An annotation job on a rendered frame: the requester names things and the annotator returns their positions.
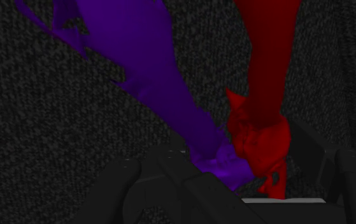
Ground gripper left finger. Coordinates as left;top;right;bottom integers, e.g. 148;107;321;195
71;134;267;224

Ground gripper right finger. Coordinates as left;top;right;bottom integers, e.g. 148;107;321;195
288;120;356;224

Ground purple crumpled shape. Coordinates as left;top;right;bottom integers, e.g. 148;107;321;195
14;0;256;192

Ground dark grey fabric sofa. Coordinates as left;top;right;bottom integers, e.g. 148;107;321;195
0;0;356;224

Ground red crumpled shape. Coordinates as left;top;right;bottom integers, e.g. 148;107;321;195
225;0;303;201

